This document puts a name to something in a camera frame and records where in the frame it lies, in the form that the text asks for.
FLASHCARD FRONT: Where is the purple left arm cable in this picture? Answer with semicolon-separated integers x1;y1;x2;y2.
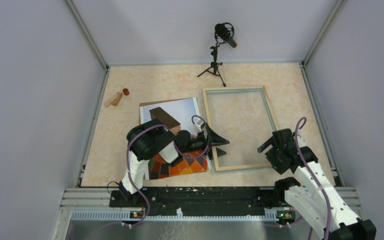
125;114;213;229

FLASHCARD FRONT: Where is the wooden picture frame blue edge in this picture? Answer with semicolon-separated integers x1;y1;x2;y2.
202;86;279;172

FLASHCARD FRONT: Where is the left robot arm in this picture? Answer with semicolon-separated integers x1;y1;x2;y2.
119;119;230;207

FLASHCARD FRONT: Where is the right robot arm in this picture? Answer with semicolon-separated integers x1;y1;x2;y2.
257;128;377;240

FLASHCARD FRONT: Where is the wooden block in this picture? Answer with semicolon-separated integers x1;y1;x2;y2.
104;92;117;107
110;92;123;107

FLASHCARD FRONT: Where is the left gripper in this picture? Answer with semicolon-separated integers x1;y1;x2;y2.
181;124;230;160

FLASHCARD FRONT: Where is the black microphone on tripod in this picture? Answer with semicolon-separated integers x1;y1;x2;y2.
197;22;238;87

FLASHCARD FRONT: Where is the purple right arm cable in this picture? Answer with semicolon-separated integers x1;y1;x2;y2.
292;116;333;240

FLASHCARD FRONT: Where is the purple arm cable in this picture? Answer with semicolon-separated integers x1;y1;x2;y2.
125;114;213;229
292;116;333;240

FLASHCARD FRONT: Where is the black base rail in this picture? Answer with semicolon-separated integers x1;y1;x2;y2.
109;186;293;217

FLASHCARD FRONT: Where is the brown backing board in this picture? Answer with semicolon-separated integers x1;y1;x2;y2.
138;97;209;181

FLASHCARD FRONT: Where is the small brown cylinder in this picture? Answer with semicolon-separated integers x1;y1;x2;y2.
122;88;130;96

